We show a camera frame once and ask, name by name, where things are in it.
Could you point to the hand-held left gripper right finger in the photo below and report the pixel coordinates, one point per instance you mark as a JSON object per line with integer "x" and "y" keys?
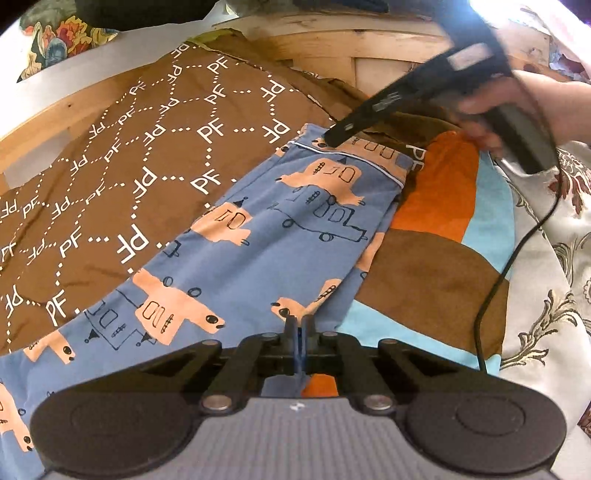
{"x": 306, "y": 339}

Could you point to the person's right hand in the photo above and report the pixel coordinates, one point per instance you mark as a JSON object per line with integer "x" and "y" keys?
{"x": 485, "y": 131}

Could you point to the wooden bed frame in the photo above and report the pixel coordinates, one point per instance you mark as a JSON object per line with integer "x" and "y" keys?
{"x": 392, "y": 46}

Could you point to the brown patterned blanket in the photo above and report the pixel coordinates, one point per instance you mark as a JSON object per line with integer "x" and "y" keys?
{"x": 138, "y": 152}

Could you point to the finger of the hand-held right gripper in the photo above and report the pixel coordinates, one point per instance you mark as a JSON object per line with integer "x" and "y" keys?
{"x": 346, "y": 130}

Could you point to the cream floral quilt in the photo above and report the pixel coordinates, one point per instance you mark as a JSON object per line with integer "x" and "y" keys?
{"x": 545, "y": 286}

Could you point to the colourful landscape wall poster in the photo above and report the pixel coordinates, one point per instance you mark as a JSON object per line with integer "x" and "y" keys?
{"x": 57, "y": 46}

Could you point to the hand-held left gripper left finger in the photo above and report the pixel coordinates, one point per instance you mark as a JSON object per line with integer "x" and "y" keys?
{"x": 290, "y": 339}

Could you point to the orange brown blue bedsheet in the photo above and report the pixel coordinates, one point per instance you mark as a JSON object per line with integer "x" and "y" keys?
{"x": 438, "y": 277}

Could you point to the person's right forearm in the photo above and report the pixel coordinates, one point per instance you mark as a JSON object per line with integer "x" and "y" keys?
{"x": 565, "y": 108}

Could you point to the blue printed pants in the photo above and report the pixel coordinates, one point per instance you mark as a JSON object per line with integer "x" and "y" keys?
{"x": 258, "y": 240}

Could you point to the black cloth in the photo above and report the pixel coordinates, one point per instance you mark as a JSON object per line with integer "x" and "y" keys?
{"x": 147, "y": 11}

